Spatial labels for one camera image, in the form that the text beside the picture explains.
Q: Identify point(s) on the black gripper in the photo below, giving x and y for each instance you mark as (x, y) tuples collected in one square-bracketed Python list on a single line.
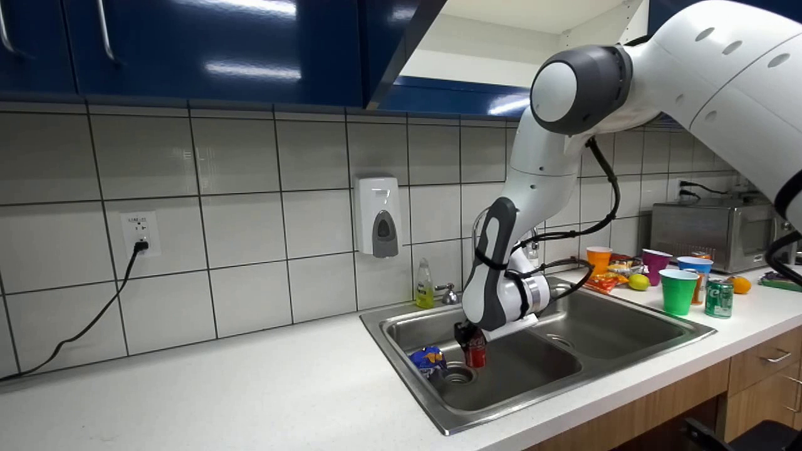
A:
[(466, 328)]

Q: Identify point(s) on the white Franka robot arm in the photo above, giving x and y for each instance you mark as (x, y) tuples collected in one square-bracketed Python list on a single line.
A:
[(711, 75)]

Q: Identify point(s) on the green soda can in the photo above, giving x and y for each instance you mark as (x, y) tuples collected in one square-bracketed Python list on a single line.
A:
[(719, 296)]

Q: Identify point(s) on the open white cabinet interior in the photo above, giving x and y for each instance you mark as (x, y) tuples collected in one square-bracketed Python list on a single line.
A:
[(518, 38)]

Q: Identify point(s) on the blue cabinet door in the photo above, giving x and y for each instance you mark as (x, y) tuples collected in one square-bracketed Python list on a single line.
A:
[(392, 41)]

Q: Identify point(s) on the sink drain strainer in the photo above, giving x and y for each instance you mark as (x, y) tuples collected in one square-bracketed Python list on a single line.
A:
[(456, 376)]

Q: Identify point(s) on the blue snack bag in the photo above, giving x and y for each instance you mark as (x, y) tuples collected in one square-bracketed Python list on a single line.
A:
[(427, 359)]

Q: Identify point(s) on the green dish soap bottle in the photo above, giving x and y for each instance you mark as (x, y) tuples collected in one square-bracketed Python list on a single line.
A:
[(424, 291)]

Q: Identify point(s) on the chrome gooseneck faucet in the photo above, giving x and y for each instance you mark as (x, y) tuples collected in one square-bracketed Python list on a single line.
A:
[(474, 252)]

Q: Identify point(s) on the stainless steel double sink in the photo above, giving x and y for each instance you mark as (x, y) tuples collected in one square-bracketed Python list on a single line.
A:
[(602, 341)]

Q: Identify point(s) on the orange chip bag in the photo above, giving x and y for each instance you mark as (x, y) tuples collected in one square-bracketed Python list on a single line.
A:
[(602, 281)]

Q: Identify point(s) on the orange plastic cup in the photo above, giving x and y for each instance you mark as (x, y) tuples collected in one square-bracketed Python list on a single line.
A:
[(601, 259)]

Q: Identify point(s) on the purple plastic cup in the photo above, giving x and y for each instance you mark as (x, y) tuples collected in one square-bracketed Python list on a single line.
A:
[(656, 266)]

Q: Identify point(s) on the green plastic cup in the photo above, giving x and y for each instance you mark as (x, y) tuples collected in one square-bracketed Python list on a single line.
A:
[(679, 293)]

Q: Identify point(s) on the blue plastic cup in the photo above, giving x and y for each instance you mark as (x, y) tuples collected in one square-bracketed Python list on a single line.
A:
[(695, 264)]

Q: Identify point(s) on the silver microwave oven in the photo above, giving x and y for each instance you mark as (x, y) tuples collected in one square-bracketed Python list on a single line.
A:
[(704, 233)]

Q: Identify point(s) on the orange fruit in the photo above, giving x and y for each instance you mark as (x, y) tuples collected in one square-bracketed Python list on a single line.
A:
[(744, 284)]

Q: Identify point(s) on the wooden drawer fronts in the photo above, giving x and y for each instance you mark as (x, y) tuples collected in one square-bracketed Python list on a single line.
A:
[(766, 376)]

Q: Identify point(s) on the white wall soap dispenser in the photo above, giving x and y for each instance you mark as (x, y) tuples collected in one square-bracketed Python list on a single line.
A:
[(377, 215)]

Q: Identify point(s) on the white wall outlet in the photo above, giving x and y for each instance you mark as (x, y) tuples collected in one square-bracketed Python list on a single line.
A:
[(140, 232)]

